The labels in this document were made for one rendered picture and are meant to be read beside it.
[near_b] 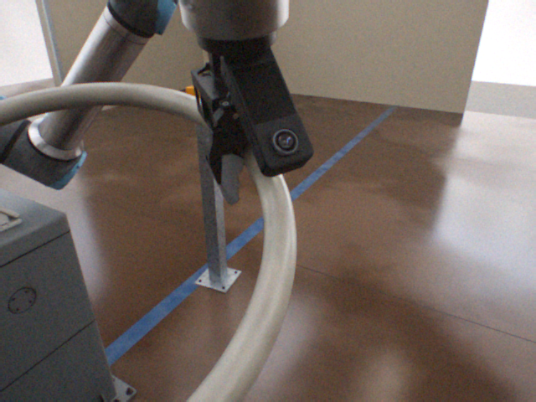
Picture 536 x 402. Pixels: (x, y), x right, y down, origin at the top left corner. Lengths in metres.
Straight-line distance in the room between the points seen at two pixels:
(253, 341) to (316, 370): 1.52
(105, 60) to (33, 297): 0.72
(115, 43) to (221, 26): 0.67
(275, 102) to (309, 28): 6.53
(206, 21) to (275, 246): 0.19
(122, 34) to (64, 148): 0.40
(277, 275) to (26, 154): 1.03
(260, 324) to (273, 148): 0.14
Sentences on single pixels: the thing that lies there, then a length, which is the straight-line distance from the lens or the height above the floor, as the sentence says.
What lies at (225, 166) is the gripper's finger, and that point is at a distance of 0.41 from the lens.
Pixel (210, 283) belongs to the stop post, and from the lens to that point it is 2.21.
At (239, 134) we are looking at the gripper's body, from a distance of 0.38.
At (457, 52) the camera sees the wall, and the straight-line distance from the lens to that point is 6.31.
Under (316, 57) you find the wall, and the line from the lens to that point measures 6.84.
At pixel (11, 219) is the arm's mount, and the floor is 0.86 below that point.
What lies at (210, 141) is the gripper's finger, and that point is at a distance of 0.39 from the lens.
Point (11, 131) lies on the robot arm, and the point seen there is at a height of 1.10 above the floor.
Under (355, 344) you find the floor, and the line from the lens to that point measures 1.93.
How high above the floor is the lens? 1.40
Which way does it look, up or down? 27 degrees down
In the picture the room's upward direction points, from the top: straight up
